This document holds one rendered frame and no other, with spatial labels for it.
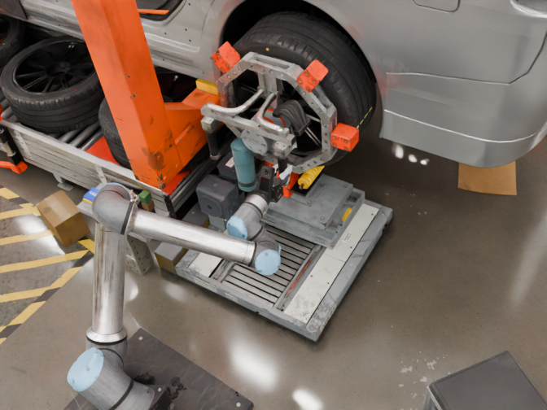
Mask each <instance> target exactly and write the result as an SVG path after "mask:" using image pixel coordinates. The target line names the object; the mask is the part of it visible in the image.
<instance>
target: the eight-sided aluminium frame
mask: <svg viewBox="0 0 547 410"><path fill-rule="evenodd" d="M247 69H249V70H252V71H254V72H262V73H264V74H265V75H268V76H275V77H276V78H278V79H282V80H285V81H288V82H290V83H291V85H292V86H293V87H294V88H295V89H296V91H297V92H298V93H299V94H300V95H301V96H302V98H303V99H304V100H305V101H306V102H307V104H308V105H309V106H310V107H311V108H312V109H313V110H314V111H315V112H316V113H317V114H318V116H319V117H320V118H321V126H322V149H320V150H318V151H316V152H314V153H312V154H311V155H308V156H306V157H304V158H300V157H299V156H296V155H292V154H289V155H288V156H287V167H288V166H289V165H292V172H295V173H299V174H301V173H304V172H306V171H308V170H309V169H311V168H314V167H316V166H318V165H320V164H323V163H325V162H327V161H328V160H331V159H332V157H333V156H334V155H335V153H336V152H337V150H338V148H337V147H334V146H332V145H331V144H330V133H331V132H332V131H333V129H334V128H335V126H336V125H337V115H338V114H337V109H336V108H335V106H334V104H333V103H331V102H330V100H329V99H328V98H327V97H326V96H325V95H324V93H323V92H322V91H320V89H319V88H318V87H317V86H316V87H315V88H314V89H313V90H312V91H311V92H310V93H309V92H307V91H306V90H305V89H304V88H303V87H302V86H301V85H300V84H299V83H297V79H298V78H299V76H300V75H301V74H302V73H303V72H304V69H302V68H301V67H300V66H299V65H296V64H294V63H288V62H285V61H282V60H279V59H274V58H270V57H268V56H264V55H259V54H257V53H254V52H249V53H248V54H246V55H245V56H244V57H243V58H242V59H240V60H239V61H238V62H237V63H236V64H235V65H234V66H233V67H232V68H231V69H230V70H229V71H228V72H227V73H226V74H223V75H222V76H221V77H220V78H219V79H218V80H217V81H216V84H217V87H216V88H217V92H218V96H219V100H220V105H221V107H226V108H236V102H235V97H234V88H233V83H232V80H234V79H235V78H236V77H237V76H239V75H240V74H241V73H243V72H244V71H245V70H247ZM225 124H226V126H227V128H229V129H230V130H231V131H232V132H233V133H234V134H235V135H236V136H237V137H238V138H242V137H241V133H242V131H243V129H241V128H238V127H235V126H233V125H231V124H227V123H225ZM253 155H254V156H255V157H257V158H258V159H260V160H261V161H263V160H264V161H266V162H268V163H271V164H274V165H276V164H278V158H277V156H276V155H274V149H273V147H270V148H269V149H268V150H267V151H266V152H265V153H264V154H258V153H255V152H253Z"/></svg>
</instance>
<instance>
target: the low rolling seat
mask: <svg viewBox="0 0 547 410"><path fill-rule="evenodd" d="M422 410H547V402H546V401H545V399H544V397H543V396H542V395H541V393H540V392H539V391H538V390H537V388H536V387H535V385H534V384H533V383H532V381H531V380H530V378H529V377H528V376H527V374H526V373H525V372H524V371H523V369H522V368H521V366H520V365H519V363H518V362H517V360H516V359H515V358H514V357H513V356H512V354H511V353H510V351H503V352H501V353H499V354H497V355H494V356H492V357H489V358H487V359H486V360H482V361H480V362H478V363H476V364H473V365H471V366H469V367H466V368H464V369H461V370H459V371H457V372H455V373H452V374H449V375H448V376H445V377H442V378H440V379H438V380H436V381H433V382H432V383H431V384H430V385H429V386H428V387H427V390H426V394H425V399H424V403H423V407H422Z"/></svg>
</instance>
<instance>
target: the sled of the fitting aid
mask: <svg viewBox="0 0 547 410"><path fill-rule="evenodd" d="M364 201H365V191H363V190H359V189H357V188H354V187H353V191H352V193H351V194H350V195H349V196H348V198H347V200H346V201H345V203H344V204H343V206H342V207H341V208H340V209H339V211H338V213H337V214H336V216H335V217H334V219H333V220H332V221H331V223H330V224H329V226H328V227H327V229H326V230H324V229H320V228H318V227H316V226H313V225H310V224H308V223H305V222H303V221H301V220H297V219H296V218H293V217H291V216H288V215H285V214H283V213H281V212H277V211H275V210H273V209H271V208H269V209H268V211H267V212H266V213H265V214H264V216H263V217H262V219H261V220H262V221H264V222H266V223H268V224H270V225H273V226H276V227H278V228H280V229H283V230H286V231H287V232H290V233H293V234H295V235H297V236H300V237H302V238H305V239H307V240H309V241H311V242H315V243H317V244H319V245H321V246H324V247H327V248H329V249H331V250H333V248H334V247H335V245H336V243H337V242H338V240H339V239H340V238H341V236H342V234H343V233H344V231H345V229H346V228H347V227H348V225H349V224H350V222H351V221H352V219H353V217H354V216H355V215H356V213H357V212H358V210H359V209H360V207H361V205H362V204H363V202H364Z"/></svg>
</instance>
